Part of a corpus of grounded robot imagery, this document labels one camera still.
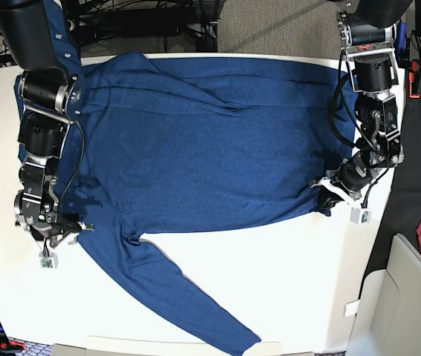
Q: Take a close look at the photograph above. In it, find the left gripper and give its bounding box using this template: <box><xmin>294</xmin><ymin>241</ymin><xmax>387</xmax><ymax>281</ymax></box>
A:
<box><xmin>310</xmin><ymin>151</ymin><xmax>385</xmax><ymax>217</ymax></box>

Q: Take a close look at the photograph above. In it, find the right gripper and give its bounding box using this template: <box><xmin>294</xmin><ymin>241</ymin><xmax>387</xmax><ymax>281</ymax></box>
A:
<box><xmin>14</xmin><ymin>190</ymin><xmax>94</xmax><ymax>252</ymax></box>

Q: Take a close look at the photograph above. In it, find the blue long-sleeve T-shirt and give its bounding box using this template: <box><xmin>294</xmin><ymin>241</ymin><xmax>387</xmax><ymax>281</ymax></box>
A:
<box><xmin>12</xmin><ymin>51</ymin><xmax>359</xmax><ymax>356</ymax></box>

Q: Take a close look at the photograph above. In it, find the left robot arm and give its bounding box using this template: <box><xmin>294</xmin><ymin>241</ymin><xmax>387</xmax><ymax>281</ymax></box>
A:
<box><xmin>312</xmin><ymin>1</ymin><xmax>411</xmax><ymax>224</ymax></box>

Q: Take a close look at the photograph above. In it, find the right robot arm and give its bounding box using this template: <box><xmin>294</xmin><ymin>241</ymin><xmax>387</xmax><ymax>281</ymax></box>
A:
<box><xmin>0</xmin><ymin>1</ymin><xmax>93</xmax><ymax>257</ymax></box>

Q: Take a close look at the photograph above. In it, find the black cloth on side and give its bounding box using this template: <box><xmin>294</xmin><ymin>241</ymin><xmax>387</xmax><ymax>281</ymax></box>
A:
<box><xmin>363</xmin><ymin>77</ymin><xmax>421</xmax><ymax>277</ymax></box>

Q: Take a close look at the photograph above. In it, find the beige plastic bin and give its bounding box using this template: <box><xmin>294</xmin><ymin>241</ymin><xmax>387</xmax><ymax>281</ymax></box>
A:
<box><xmin>346</xmin><ymin>234</ymin><xmax>421</xmax><ymax>355</ymax></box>

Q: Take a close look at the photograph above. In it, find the red clamp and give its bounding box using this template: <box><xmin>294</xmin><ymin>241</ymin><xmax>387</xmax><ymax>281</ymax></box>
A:
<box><xmin>408</xmin><ymin>59</ymin><xmax>421</xmax><ymax>99</ymax></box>

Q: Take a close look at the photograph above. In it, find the black box under table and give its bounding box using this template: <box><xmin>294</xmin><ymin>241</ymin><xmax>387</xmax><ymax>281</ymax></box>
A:
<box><xmin>113</xmin><ymin>8</ymin><xmax>186</xmax><ymax>37</ymax></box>

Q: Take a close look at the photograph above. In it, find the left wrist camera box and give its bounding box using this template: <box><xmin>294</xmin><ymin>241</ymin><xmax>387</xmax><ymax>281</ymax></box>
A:
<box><xmin>350</xmin><ymin>208</ymin><xmax>372</xmax><ymax>225</ymax></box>

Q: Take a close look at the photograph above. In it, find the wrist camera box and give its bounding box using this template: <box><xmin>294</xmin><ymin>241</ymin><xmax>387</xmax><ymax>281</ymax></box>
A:
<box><xmin>39</xmin><ymin>254</ymin><xmax>58</xmax><ymax>269</ymax></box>
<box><xmin>350</xmin><ymin>208</ymin><xmax>372</xmax><ymax>225</ymax></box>

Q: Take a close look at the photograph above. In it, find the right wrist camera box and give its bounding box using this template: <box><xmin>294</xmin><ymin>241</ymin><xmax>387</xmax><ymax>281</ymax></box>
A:
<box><xmin>39</xmin><ymin>254</ymin><xmax>58</xmax><ymax>269</ymax></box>

